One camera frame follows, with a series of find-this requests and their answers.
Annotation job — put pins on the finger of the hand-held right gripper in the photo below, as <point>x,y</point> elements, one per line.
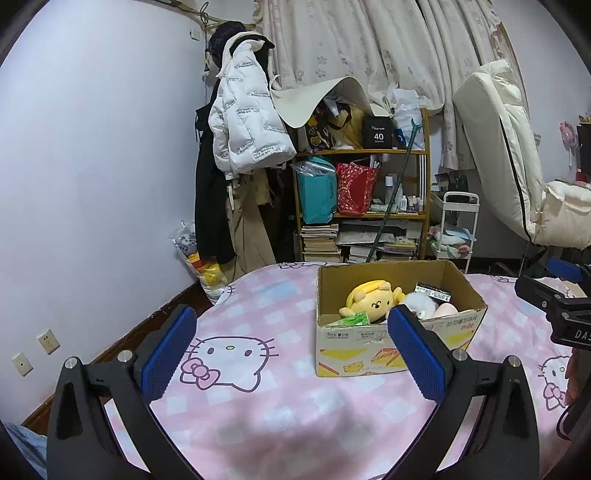
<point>565,270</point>
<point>538,288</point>

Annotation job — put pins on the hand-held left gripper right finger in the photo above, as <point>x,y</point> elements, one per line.
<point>415,355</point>

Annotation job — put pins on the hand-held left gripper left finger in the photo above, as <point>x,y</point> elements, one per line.
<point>168,355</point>

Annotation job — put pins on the white fluffy plush toy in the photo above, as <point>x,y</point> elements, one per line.
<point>418,302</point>

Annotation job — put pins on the cardboard box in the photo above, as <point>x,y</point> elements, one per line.
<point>351,355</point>

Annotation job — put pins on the yellow plush toy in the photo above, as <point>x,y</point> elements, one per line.
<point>374,302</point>

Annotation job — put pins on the green tissue packet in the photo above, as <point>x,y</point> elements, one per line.
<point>353,320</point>

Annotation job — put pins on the pink soft sponge block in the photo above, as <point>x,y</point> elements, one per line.
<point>445,309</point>

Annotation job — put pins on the person's right hand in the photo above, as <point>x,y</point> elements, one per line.
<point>574,378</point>

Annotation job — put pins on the pile of books and papers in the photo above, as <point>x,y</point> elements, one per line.
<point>392,244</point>

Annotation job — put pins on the plastic bag of toys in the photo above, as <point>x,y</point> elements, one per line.
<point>184,240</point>

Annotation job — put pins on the white trolley cart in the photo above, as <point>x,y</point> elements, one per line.
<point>461,198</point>

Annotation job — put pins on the pink printed blanket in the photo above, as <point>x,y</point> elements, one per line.
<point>277,415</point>

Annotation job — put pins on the pink small fan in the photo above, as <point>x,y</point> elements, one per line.
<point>568,136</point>

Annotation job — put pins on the stack of books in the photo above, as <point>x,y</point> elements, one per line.
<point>321,242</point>

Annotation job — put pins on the beige trousers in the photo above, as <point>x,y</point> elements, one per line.
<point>249,230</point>

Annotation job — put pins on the black coat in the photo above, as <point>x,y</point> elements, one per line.
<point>207,207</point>

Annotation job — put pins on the row of small cosmetic bottles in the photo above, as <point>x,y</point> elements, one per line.
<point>406,201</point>

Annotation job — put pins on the cream padded lounge chair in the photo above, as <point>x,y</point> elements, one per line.
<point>489,120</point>

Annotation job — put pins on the green pole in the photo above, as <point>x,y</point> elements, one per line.
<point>397,184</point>

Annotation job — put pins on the red gift bag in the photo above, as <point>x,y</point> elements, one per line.
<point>355,189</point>

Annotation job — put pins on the blue cloth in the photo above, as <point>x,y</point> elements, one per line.
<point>21,454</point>

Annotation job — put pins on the teal bag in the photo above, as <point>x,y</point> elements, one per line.
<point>316,194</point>

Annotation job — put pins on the wooden bookshelf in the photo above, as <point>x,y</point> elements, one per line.
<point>351,151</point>

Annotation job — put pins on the black box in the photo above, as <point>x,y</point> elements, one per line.
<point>378,134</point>

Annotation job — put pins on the white plastic bag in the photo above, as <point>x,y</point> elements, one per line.
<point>406,106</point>

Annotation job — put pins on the yellow brown bag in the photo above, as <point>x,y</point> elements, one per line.
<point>346,129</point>

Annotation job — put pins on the dark patterned bag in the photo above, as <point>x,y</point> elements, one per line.
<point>316,134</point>

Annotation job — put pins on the white puffer jacket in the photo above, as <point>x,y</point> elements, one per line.
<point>244,120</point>

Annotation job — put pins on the cream curved mat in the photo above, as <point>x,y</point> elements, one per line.
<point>295,104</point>

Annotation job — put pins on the floral curtain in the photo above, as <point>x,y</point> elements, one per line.
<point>369,46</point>

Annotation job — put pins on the wall socket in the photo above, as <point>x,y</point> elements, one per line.
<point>22,364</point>
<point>48,341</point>

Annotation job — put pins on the wall coat rack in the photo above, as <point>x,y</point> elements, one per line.
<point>203,18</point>

